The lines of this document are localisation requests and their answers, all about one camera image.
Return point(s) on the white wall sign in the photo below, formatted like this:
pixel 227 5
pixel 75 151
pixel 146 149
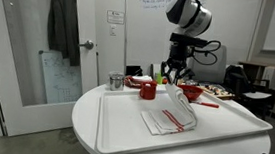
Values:
pixel 115 17

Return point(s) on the white folded napkin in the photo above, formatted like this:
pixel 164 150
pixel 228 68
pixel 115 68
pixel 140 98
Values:
pixel 142 78

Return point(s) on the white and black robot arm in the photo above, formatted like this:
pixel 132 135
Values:
pixel 189 14

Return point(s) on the black backpack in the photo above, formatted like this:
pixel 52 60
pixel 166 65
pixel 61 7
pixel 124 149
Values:
pixel 236 79

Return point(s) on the red mug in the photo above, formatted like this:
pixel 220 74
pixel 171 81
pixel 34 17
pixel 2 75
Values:
pixel 149 90

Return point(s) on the white towel with red stripes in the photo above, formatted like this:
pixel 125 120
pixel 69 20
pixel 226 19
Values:
pixel 170 121

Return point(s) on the wooden board with small items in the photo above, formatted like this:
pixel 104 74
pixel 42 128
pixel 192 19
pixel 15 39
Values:
pixel 216 90

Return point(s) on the white door with glass pane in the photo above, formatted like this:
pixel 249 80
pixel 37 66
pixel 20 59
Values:
pixel 86 72

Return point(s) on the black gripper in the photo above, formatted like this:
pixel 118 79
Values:
pixel 179 55

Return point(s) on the grey office chair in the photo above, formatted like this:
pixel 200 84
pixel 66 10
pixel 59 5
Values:
pixel 211 73

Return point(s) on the small metal bowl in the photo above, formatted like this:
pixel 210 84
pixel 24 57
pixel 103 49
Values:
pixel 191 82

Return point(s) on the red bowl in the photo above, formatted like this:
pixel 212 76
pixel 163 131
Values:
pixel 192 96

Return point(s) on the white light switch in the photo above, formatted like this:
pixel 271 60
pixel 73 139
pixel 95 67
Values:
pixel 113 30

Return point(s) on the large white plastic tray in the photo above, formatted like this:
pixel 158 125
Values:
pixel 123 126

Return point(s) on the small whiteboard with drawings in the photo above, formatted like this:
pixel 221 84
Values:
pixel 60 80

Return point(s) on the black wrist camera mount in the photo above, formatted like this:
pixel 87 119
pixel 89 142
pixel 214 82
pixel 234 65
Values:
pixel 187 40

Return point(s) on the shiny metal cup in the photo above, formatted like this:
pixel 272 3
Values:
pixel 116 82

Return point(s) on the white round seat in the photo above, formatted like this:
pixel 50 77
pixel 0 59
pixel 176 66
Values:
pixel 258 95

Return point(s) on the green cup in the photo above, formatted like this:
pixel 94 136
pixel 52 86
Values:
pixel 158 79

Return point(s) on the black box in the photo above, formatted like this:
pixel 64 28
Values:
pixel 133 70

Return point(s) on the red plate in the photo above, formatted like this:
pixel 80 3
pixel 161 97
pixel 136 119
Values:
pixel 130 83

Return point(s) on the dark grey hanging jacket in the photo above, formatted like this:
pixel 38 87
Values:
pixel 62 20

